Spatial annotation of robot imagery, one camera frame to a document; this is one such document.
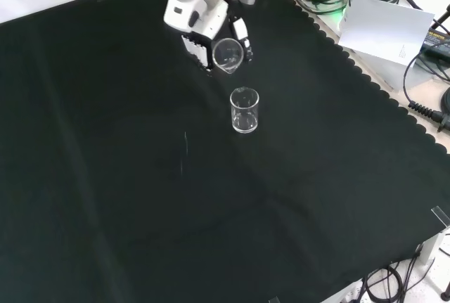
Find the small clear glass beaker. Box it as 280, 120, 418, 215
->
212, 37, 245, 75

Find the grey table leg bracket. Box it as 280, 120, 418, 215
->
416, 226, 450, 266

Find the black ribbed cable connector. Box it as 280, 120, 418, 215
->
407, 101, 450, 133

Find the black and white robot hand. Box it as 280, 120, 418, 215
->
163, 0, 255, 72

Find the pale board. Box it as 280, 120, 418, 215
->
337, 0, 436, 69

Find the black power adapter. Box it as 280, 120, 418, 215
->
420, 25, 450, 58

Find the black floor cable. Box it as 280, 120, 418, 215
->
358, 246, 428, 303

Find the black table cloth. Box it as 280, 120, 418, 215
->
0, 0, 450, 303

